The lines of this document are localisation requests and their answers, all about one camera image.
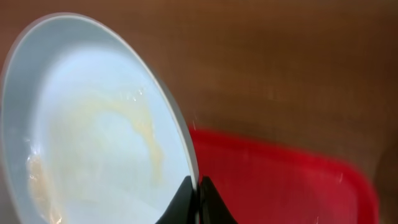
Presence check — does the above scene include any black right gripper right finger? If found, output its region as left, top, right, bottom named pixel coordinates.
left=199, top=176, right=237, bottom=224

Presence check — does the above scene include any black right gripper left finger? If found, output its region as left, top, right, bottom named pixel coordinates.
left=155, top=176, right=197, bottom=224

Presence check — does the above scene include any light green plate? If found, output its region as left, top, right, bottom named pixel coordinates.
left=1, top=13, right=198, bottom=223

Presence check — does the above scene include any red plastic tray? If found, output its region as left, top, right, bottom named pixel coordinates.
left=190, top=128, right=379, bottom=224

